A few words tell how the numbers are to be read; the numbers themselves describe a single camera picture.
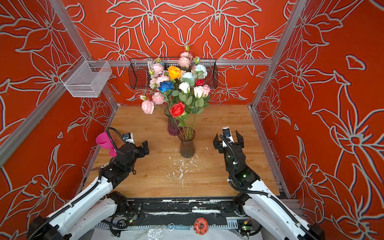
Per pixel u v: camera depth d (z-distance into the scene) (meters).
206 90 0.70
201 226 0.68
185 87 0.68
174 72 0.71
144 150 0.74
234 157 0.50
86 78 0.92
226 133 0.60
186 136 0.81
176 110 0.68
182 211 0.73
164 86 0.66
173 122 0.92
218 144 0.66
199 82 0.74
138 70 0.95
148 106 0.74
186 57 0.79
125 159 0.59
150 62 0.87
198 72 0.69
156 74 0.77
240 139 0.66
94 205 0.49
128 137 0.68
